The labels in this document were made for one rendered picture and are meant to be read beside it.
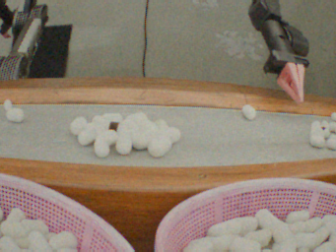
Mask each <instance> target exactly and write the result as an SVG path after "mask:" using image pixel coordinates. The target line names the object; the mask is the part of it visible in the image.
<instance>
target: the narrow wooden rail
mask: <svg viewBox="0 0 336 252"><path fill-rule="evenodd" d="M0 173H4V174H7V175H13V176H17V177H19V178H23V179H27V180H30V181H32V182H34V183H36V184H39V185H42V186H44V187H47V188H50V189H52V190H54V191H56V192H59V193H61V194H63V195H64V196H66V197H69V198H70V199H72V200H74V201H75V202H77V203H78V204H80V205H82V206H83V207H85V208H86V209H89V210H90V211H92V212H93V213H94V214H95V215H97V216H99V217H100V218H102V219H103V220H104V221H106V222H107V223H108V224H110V225H111V226H112V227H113V228H115V230H116V231H118V233H119V234H121V235H122V237H123V238H124V239H126V241H127V242H128V243H129V244H130V246H131V247H132V248H133V250H134V251H135V252H156V251H155V244H156V242H155V238H156V234H157V231H158V229H159V224H160V223H161V222H162V221H163V219H164V217H165V216H166V215H167V214H168V213H169V212H170V211H171V210H172V209H173V208H174V207H177V206H178V205H179V204H181V203H182V202H184V201H186V200H187V199H189V198H191V197H194V196H196V195H198V194H200V193H202V192H205V191H208V190H210V189H214V188H217V187H221V186H225V185H229V184H233V183H236V182H241V181H249V180H256V179H262V178H265V179H270V178H295V179H298V178H299V179H305V180H307V179H308V180H313V181H315V180H316V181H320V182H324V183H330V184H333V185H336V157H328V158H317V159H305V160H293V161H281V162H268V163H254V164H238V165H218V166H177V167H158V166H117V165H97V164H81V163H67V162H54V161H50V160H39V159H27V158H15V157H0Z"/></svg>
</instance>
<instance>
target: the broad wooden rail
mask: <svg viewBox="0 0 336 252"><path fill-rule="evenodd" d="M6 99H9V100H10V101H11V103H12V104H18V105H20V104H32V105H34V104H48V105H50V104H85V105H89V104H106V105H121V104H129V105H153V106H178V107H203V108H225V109H232V110H242V109H243V107H244V106H245V105H249V106H252V107H253V108H254V110H255V111H267V112H278V113H285V114H300V115H315V116H329V117H331V114H332V113H334V112H335V113H336V98H332V97H328V96H319V95H313V94H303V103H302V104H301V105H298V104H297V103H296V102H295V100H294V99H293V98H292V97H291V96H290V95H289V94H288V93H287V92H286V91H281V90H276V89H265V88H263V87H251V86H248V85H236V84H229V83H221V82H205V81H200V80H188V79H172V78H155V77H149V78H138V77H83V78H79V77H73V78H66V77H65V78H55V79H53V78H47V79H24V80H21V79H19V80H5V81H3V80H0V104H4V102H5V101H6Z"/></svg>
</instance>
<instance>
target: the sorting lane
mask: <svg viewBox="0 0 336 252"><path fill-rule="evenodd" d="M12 107H14V108H20V109H21V110H22V111H23V112H24V120H23V121H21V122H20V123H18V122H15V121H9V119H8V118H7V111H6V110H5V108H4V104H0V157H4V158H27V159H39V160H50V161H54V162H67V163H81V164H97V165H117V166H158V167H177V166H218V165H238V164H254V163H268V162H281V161H293V160H305V159H317V158H336V151H334V150H332V149H331V150H330V149H328V148H327V145H326V143H327V140H328V139H329V138H330V136H331V135H336V134H335V132H331V131H329V137H328V138H327V139H325V145H324V146H323V147H322V148H319V147H314V146H312V145H311V144H310V142H309V133H310V130H311V124H312V122H314V121H319V122H320V126H321V123H322V121H326V122H327V123H328V125H329V123H330V122H335V121H333V120H332V119H331V117H329V116H315V115H300V114H285V113H278V112H267V111H255V112H256V116H255V118H254V119H253V120H248V119H247V118H246V117H245V116H244V115H243V113H242V110H232V109H225V108H203V107H178V106H153V105H129V104H121V105H106V104H89V105H85V104H50V105H48V104H34V105H32V104H20V105H18V104H12ZM106 113H118V114H120V115H121V116H122V118H123V120H125V119H126V117H127V116H128V115H132V114H137V113H143V114H145V115H146V116H147V118H148V119H149V120H151V121H152V122H153V123H155V122H156V121H157V120H158V119H163V120H164V121H165V122H166V124H167V126H168V127H175V128H177V130H178V131H179V133H180V137H179V139H178V140H177V142H175V143H172V146H171V149H170V150H169V151H168V152H167V153H166V154H165V155H162V156H161V157H154V156H152V155H151V154H150V153H149V151H148V148H147V149H143V150H137V149H135V148H134V147H133V146H131V150H130V152H129V153H128V154H127V155H121V154H120V153H119V152H118V151H117V149H116V144H117V143H116V144H115V145H111V146H109V154H108V155H107V157H98V155H97V154H96V151H95V141H93V142H91V143H90V144H88V145H87V146H83V145H81V144H80V143H79V141H78V136H76V135H74V134H73V133H72V132H71V123H72V122H74V120H75V119H77V117H84V118H85V119H86V120H87V123H89V122H92V121H93V118H94V117H95V116H97V115H99V116H101V117H103V116H104V115H105V114H106Z"/></svg>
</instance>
